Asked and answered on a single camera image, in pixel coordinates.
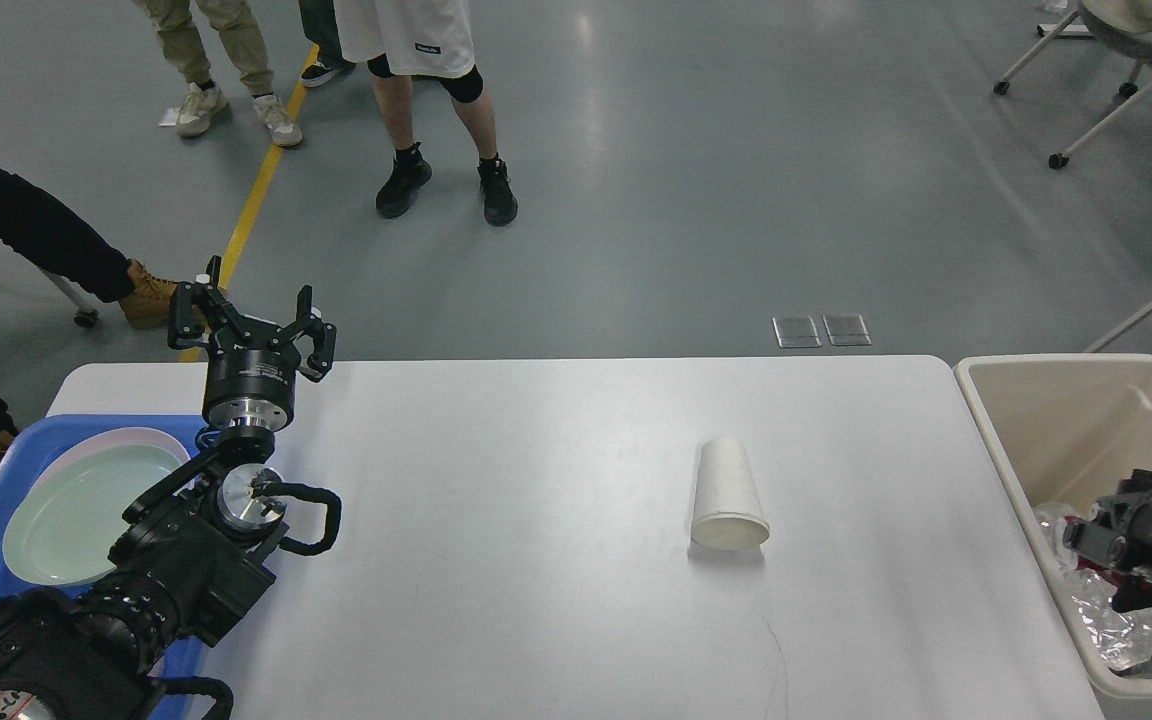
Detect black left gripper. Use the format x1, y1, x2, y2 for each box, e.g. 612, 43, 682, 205
166, 256, 338, 432

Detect green plate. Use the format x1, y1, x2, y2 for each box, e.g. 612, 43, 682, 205
1, 445, 188, 588

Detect silver foil sheet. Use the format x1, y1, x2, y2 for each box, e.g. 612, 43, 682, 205
1032, 502, 1152, 679

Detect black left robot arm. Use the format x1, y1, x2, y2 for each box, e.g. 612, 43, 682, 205
0, 258, 342, 719

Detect pink plate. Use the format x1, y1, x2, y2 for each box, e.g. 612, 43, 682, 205
40, 427, 189, 477

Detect seated person tan boots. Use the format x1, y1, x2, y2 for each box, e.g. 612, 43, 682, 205
0, 168, 177, 462

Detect person in beige trousers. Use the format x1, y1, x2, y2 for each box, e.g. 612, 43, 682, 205
131, 0, 305, 149

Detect blue plastic tray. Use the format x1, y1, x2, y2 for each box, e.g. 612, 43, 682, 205
0, 415, 257, 719

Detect metal floor socket plate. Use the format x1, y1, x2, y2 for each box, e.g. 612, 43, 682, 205
771, 313, 873, 350

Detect beige plastic bin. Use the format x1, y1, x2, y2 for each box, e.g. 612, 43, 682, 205
954, 354, 1152, 705

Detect white office chair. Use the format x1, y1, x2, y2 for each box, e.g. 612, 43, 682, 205
991, 0, 1152, 170

